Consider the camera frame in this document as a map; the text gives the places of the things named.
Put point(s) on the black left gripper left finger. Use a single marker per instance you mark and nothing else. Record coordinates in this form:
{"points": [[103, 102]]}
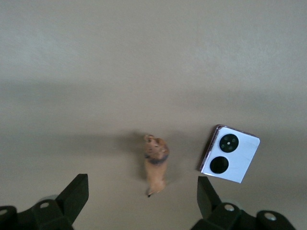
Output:
{"points": [[48, 215]]}

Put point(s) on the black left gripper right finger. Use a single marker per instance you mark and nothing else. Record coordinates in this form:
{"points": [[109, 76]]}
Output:
{"points": [[230, 218]]}

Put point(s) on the lavender flip phone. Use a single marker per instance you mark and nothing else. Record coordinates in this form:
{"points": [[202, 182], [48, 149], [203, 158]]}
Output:
{"points": [[242, 158]]}

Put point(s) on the brown lion statue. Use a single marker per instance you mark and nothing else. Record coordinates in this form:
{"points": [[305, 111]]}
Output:
{"points": [[156, 172]]}

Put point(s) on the brown table mat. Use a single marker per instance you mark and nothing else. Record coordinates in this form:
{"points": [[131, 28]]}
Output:
{"points": [[144, 48]]}

